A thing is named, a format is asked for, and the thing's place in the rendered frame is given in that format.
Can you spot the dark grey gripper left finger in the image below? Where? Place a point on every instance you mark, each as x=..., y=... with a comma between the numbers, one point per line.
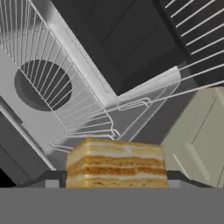
x=54, y=176

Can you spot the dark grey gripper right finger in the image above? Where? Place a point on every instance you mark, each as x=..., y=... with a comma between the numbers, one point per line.
x=176, y=176

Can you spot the layered cream cake slice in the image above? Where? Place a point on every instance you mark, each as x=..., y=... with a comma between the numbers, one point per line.
x=116, y=163

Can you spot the beige cupboard door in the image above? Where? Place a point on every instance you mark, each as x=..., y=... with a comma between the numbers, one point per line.
x=201, y=137

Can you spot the grey oven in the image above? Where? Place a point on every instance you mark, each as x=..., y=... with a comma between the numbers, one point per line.
x=35, y=125

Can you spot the black oven door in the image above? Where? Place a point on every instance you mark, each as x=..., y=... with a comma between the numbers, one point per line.
x=128, y=38

